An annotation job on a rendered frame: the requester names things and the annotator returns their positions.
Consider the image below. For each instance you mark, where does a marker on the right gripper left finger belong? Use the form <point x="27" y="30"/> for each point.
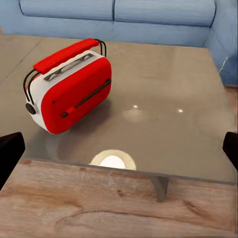
<point x="12" y="148"/>

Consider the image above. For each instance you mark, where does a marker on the radio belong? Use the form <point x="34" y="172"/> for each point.
<point x="68" y="85"/>

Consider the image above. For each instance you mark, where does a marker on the coffee table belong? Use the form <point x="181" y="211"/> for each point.
<point x="166" y="116"/>

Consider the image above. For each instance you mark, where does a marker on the sofa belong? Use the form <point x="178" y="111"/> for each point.
<point x="211" y="24"/>

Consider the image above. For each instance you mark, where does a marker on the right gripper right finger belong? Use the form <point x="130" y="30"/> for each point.
<point x="230" y="147"/>

